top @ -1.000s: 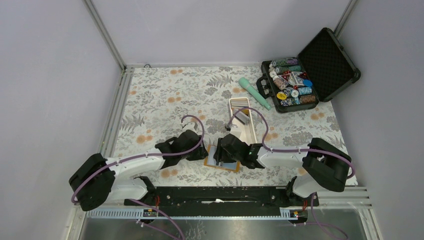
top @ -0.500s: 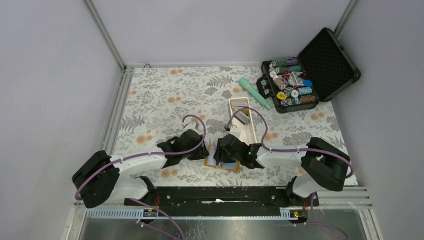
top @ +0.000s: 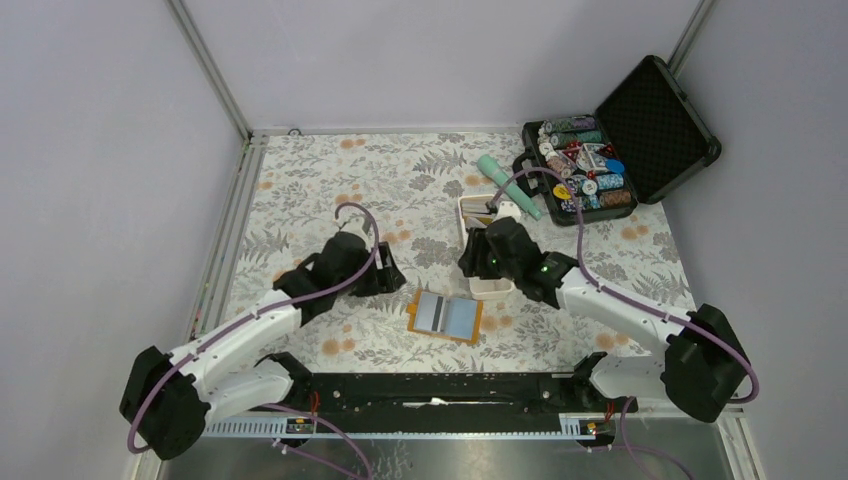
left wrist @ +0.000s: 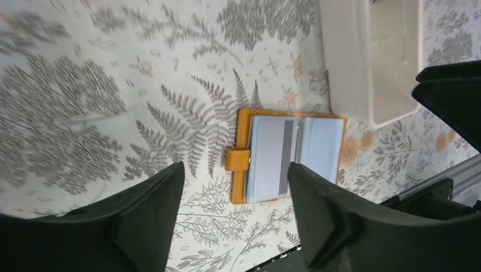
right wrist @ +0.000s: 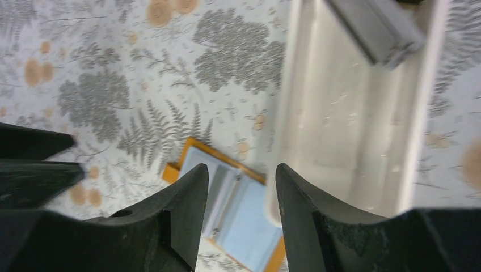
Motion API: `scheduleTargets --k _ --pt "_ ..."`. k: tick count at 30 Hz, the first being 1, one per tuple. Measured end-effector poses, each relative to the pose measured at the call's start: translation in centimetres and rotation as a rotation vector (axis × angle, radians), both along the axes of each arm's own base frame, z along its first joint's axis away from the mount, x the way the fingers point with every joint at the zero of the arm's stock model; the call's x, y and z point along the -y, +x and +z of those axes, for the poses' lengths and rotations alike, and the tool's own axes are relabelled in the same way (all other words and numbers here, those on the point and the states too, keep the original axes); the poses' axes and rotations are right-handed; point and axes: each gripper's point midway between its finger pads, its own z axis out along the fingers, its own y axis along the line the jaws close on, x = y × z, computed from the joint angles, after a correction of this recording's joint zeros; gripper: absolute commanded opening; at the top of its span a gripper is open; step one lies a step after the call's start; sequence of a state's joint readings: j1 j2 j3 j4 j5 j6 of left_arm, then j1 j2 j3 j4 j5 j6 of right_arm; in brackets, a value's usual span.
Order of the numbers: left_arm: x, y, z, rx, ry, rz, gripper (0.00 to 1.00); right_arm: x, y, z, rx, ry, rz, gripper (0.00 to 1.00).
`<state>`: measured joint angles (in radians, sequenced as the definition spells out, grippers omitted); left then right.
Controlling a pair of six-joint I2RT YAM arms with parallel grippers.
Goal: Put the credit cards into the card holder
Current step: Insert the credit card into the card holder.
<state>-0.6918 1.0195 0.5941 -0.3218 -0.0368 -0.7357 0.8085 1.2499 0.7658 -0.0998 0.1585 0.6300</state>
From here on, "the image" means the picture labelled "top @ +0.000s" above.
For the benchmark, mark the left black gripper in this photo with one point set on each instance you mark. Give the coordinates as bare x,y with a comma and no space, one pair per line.
383,280

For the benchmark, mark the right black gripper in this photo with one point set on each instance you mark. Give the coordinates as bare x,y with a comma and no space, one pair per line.
472,262

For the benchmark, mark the orange leather card holder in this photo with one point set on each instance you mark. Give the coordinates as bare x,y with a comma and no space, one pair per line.
461,322

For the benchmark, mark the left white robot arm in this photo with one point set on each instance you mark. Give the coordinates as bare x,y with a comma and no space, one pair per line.
170,398

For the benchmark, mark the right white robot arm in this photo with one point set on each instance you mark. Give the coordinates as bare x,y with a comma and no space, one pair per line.
700,360

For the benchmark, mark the cards stack in tray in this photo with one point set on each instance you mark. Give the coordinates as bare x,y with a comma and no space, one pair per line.
476,206

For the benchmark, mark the white plastic tray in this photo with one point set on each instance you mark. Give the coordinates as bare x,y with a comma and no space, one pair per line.
482,289

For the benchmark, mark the floral table mat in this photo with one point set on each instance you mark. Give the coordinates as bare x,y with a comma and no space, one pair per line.
411,183

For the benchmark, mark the black poker chip case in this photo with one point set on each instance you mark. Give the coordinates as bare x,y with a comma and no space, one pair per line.
643,141

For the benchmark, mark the mint green handle tool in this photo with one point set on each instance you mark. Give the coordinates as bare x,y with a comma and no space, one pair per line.
490,167

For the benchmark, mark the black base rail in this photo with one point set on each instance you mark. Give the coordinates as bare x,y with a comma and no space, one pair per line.
452,403

